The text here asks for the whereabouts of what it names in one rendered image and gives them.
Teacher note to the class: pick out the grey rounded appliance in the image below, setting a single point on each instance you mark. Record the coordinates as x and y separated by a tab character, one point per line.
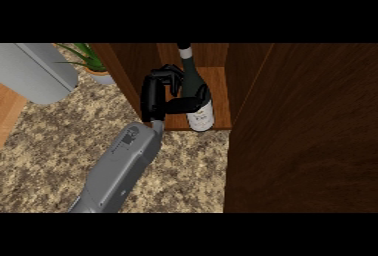
37	73

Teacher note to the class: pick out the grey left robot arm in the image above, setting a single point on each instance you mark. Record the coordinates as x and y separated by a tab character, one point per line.
120	163

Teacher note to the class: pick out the brown wooden cabinet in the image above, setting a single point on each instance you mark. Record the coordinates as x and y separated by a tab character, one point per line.
133	63

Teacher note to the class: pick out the dark green wine bottle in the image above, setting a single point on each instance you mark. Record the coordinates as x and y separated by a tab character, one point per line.
200	120

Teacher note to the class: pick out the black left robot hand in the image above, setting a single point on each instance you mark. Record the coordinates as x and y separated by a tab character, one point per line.
153	100

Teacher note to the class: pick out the green potted plant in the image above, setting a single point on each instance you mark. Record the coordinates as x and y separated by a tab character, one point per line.
97	68

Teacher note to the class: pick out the dark brown cabinet door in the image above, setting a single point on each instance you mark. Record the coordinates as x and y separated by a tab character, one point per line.
305	133

